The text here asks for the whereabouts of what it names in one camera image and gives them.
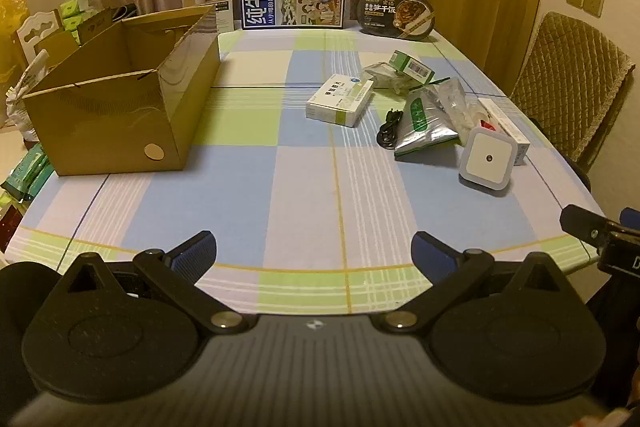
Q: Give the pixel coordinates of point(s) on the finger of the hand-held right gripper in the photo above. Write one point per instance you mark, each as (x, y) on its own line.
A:
(582, 222)

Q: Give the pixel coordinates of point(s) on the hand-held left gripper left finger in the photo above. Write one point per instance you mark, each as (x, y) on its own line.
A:
(192, 257)

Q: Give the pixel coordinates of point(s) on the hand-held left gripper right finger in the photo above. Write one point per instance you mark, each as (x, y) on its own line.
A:
(431, 257)

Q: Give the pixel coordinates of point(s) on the silver foil pouch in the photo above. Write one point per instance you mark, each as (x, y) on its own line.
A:
(420, 127)

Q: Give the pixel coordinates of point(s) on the red candy packet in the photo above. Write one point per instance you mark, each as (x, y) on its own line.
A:
(486, 125)

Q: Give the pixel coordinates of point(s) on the brown cardboard box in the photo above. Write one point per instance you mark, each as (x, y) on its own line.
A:
(100, 127)

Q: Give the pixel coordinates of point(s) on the clear plastic tray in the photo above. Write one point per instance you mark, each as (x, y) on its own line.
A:
(385, 78)

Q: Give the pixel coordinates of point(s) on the small green box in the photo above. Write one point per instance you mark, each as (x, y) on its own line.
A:
(412, 66)

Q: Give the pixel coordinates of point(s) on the checked tablecloth desktop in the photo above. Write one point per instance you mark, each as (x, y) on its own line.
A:
(300, 207)

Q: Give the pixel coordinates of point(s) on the square white night light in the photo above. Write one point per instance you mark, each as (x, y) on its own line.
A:
(487, 157)

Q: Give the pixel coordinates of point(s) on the long white box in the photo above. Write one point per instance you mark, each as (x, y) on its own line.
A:
(510, 132)

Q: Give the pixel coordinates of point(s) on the quilted tan chair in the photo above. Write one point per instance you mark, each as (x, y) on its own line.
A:
(565, 72)

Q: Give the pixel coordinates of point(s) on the wrapped white plastic spoon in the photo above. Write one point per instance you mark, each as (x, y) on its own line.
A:
(452, 99)

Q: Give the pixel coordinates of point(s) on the white medicine box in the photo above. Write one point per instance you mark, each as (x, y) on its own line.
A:
(340, 99)

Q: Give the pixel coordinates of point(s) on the dark red box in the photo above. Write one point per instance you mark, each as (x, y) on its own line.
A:
(9, 229)

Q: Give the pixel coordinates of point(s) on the pile of green tissue packs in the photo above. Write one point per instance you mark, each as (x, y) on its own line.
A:
(27, 172)

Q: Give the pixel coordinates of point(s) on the white plastic bag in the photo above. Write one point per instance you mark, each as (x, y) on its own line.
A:
(25, 97)

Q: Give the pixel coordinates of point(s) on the black instant rice bowl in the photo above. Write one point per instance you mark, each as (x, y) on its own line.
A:
(395, 14)

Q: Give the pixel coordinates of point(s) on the stack of green packets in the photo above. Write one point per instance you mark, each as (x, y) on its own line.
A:
(77, 9)

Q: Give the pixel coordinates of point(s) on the white carved chair back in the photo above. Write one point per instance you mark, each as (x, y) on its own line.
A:
(25, 37)

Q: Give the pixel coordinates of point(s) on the yellow plastic bag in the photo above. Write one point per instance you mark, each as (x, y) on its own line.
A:
(11, 22)

